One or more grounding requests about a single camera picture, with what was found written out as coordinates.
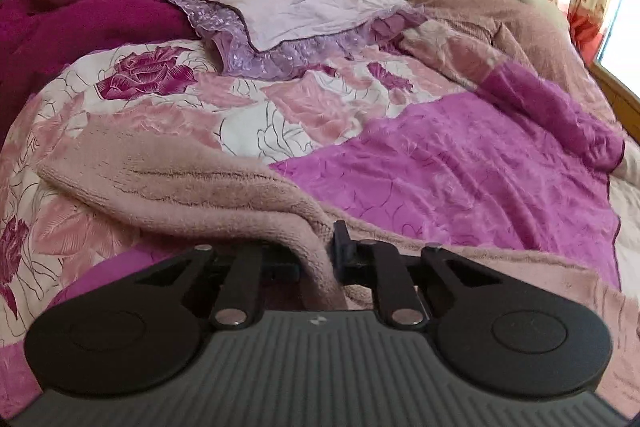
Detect magenta fleece blanket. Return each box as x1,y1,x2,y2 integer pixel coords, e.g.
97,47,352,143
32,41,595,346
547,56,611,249
0,0,195,139

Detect white plush toy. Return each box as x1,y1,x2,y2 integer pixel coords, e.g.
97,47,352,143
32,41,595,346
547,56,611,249
520,0,570,31

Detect pink floral quilt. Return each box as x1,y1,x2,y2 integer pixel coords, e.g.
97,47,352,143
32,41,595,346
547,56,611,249
1,20,626,418

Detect pink knitted sweater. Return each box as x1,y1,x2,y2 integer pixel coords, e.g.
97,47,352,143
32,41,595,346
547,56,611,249
37,121,639,415

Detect lilac ruffled pillow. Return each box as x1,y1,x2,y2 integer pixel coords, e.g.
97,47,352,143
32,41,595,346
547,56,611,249
168,0,425,81

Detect dusty pink blanket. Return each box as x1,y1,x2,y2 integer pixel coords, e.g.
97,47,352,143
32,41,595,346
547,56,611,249
408,0,628,138

